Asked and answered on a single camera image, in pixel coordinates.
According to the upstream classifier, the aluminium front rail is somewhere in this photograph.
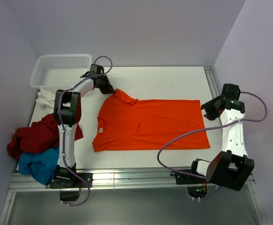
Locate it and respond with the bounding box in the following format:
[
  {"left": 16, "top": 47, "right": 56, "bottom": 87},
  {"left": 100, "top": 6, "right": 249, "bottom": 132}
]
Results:
[{"left": 7, "top": 165, "right": 256, "bottom": 193}]

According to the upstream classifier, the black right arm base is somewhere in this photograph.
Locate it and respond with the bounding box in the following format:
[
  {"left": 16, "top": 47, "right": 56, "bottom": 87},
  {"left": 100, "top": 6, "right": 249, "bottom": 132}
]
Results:
[{"left": 170, "top": 172, "right": 220, "bottom": 201}]

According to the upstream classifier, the blue t shirt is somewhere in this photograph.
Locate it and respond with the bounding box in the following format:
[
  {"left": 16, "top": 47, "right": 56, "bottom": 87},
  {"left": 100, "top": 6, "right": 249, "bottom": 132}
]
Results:
[{"left": 18, "top": 147, "right": 59, "bottom": 186}]

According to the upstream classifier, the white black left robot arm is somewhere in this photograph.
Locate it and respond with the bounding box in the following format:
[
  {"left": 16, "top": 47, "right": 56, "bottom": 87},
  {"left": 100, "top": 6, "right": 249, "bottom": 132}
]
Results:
[{"left": 53, "top": 64, "right": 115, "bottom": 187}]

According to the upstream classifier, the dark red t shirt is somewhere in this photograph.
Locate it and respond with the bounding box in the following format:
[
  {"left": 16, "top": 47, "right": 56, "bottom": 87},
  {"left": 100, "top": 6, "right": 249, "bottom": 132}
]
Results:
[{"left": 6, "top": 113, "right": 83, "bottom": 160}]

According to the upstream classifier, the aluminium rail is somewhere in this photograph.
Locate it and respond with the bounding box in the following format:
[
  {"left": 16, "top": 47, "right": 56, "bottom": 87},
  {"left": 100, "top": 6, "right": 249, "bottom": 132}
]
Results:
[
  {"left": 203, "top": 66, "right": 268, "bottom": 225},
  {"left": 7, "top": 165, "right": 256, "bottom": 193}
]

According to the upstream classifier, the orange t shirt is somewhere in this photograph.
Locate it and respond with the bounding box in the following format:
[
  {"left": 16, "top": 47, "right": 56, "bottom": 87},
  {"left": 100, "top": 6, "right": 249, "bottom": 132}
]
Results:
[{"left": 92, "top": 89, "right": 205, "bottom": 152}]

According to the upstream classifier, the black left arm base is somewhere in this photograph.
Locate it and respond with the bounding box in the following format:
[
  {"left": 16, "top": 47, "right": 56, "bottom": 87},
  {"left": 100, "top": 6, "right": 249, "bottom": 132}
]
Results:
[{"left": 49, "top": 172, "right": 93, "bottom": 202}]

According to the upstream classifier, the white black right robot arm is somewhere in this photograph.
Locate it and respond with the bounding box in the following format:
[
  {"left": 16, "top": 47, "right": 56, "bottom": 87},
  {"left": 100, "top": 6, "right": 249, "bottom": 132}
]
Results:
[{"left": 189, "top": 83, "right": 254, "bottom": 191}]

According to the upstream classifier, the white t shirt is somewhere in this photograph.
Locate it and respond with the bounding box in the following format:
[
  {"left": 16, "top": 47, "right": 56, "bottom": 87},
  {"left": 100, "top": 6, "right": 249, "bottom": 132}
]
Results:
[{"left": 36, "top": 88, "right": 55, "bottom": 109}]

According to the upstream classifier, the white plastic mesh basket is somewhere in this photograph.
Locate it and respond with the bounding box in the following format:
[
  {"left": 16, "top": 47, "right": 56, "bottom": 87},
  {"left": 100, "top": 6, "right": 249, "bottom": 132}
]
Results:
[{"left": 30, "top": 54, "right": 92, "bottom": 90}]

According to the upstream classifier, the aluminium right side rail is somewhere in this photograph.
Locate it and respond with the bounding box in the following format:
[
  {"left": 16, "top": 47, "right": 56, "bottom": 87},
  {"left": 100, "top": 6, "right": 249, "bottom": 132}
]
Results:
[{"left": 203, "top": 66, "right": 268, "bottom": 225}]

